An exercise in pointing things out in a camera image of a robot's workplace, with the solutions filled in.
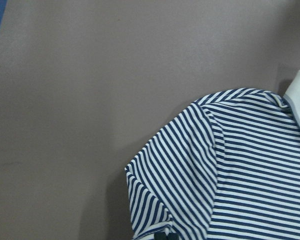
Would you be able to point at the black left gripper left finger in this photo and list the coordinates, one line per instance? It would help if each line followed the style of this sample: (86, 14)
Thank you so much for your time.
(160, 236)

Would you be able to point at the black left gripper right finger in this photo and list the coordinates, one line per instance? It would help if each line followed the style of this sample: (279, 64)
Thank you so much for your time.
(172, 236)

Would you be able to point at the navy white striped polo shirt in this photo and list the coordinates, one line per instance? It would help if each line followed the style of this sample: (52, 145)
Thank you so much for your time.
(225, 168)

